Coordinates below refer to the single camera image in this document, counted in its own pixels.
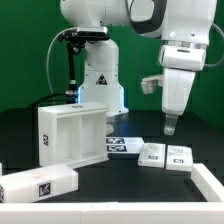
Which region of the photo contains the white base tag plate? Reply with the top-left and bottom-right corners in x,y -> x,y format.
106,137 -> 144,154

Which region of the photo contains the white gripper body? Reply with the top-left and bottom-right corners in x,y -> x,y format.
162,68 -> 195,116

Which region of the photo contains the grey camera cable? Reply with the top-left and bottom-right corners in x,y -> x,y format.
45,27 -> 78,97

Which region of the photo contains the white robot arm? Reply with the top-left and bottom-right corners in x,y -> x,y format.
60,0 -> 217,135

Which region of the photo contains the white workspace fence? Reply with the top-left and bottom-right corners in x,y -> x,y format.
0,164 -> 224,224

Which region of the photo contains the white cabinet body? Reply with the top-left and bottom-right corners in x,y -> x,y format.
38,102 -> 108,168

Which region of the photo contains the small white cabinet door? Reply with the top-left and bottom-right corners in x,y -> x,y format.
138,143 -> 165,168

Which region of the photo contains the long white cabinet top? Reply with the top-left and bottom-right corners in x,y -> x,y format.
0,164 -> 78,203

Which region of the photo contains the black camera stand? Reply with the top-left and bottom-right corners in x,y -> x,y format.
57,25 -> 111,104

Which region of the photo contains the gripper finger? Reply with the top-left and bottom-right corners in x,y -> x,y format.
164,114 -> 178,136

